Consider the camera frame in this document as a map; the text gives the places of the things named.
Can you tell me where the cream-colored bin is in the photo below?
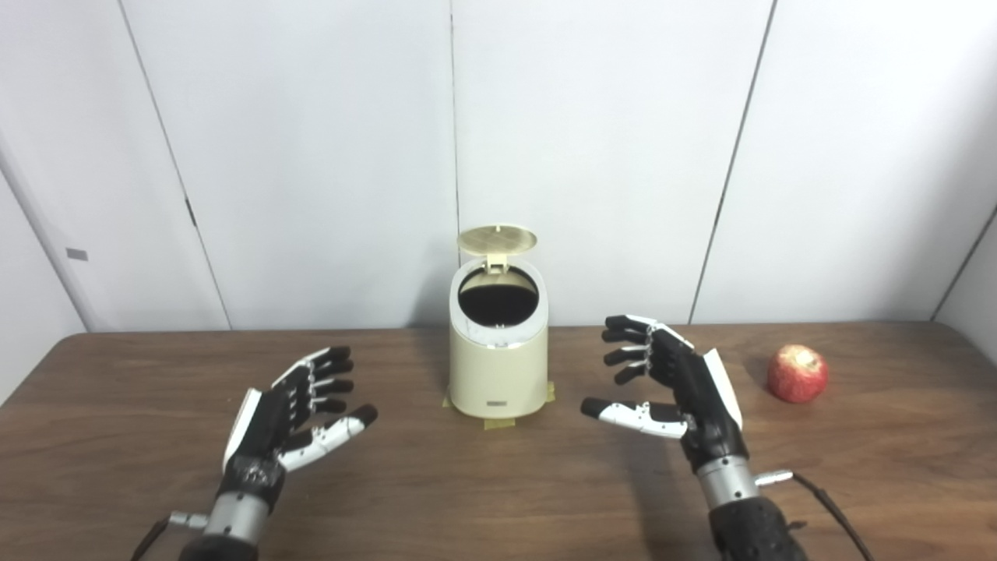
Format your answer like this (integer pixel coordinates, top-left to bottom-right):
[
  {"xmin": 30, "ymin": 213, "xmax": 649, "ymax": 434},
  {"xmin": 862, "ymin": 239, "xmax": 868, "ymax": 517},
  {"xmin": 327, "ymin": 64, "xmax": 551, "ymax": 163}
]
[{"xmin": 448, "ymin": 259, "xmax": 549, "ymax": 419}]

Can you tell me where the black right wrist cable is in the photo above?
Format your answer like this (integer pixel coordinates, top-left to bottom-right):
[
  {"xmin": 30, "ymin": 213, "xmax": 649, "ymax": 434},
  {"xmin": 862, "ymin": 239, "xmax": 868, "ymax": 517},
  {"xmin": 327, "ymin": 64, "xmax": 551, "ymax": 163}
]
[{"xmin": 754, "ymin": 469, "xmax": 873, "ymax": 561}]

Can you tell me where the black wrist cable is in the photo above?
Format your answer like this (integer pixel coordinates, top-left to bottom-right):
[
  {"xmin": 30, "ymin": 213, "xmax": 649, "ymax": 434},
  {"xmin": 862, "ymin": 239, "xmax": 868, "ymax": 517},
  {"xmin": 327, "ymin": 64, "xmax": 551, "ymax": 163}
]
[
  {"xmin": 754, "ymin": 469, "xmax": 873, "ymax": 561},
  {"xmin": 129, "ymin": 510, "xmax": 210, "ymax": 561}
]

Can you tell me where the cream round bin lid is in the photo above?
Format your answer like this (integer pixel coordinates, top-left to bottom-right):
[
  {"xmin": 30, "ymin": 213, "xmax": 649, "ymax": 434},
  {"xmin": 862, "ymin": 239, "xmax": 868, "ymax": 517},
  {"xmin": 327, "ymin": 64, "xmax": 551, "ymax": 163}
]
[{"xmin": 457, "ymin": 224, "xmax": 539, "ymax": 273}]

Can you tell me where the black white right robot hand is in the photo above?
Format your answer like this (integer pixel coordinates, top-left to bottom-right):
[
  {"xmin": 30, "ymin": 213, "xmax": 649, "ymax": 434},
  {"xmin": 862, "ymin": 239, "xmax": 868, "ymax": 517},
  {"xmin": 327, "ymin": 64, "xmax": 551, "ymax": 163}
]
[{"xmin": 580, "ymin": 314, "xmax": 745, "ymax": 472}]

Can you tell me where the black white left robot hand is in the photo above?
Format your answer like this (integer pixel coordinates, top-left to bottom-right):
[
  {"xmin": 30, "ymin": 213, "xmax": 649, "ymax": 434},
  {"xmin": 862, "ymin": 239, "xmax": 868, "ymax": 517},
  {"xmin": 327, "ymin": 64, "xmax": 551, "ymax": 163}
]
[{"xmin": 217, "ymin": 347, "xmax": 379, "ymax": 511}]

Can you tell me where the red apple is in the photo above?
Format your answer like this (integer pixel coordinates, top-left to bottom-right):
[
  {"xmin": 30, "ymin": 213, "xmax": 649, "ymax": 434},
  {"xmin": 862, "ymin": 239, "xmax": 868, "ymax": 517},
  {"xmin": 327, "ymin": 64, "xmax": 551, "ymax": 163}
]
[{"xmin": 767, "ymin": 344, "xmax": 829, "ymax": 404}]

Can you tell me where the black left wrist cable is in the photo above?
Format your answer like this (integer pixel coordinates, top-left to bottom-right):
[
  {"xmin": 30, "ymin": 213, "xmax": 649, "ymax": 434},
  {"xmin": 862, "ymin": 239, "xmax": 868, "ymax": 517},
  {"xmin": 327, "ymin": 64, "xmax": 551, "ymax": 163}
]
[{"xmin": 129, "ymin": 510, "xmax": 210, "ymax": 561}]

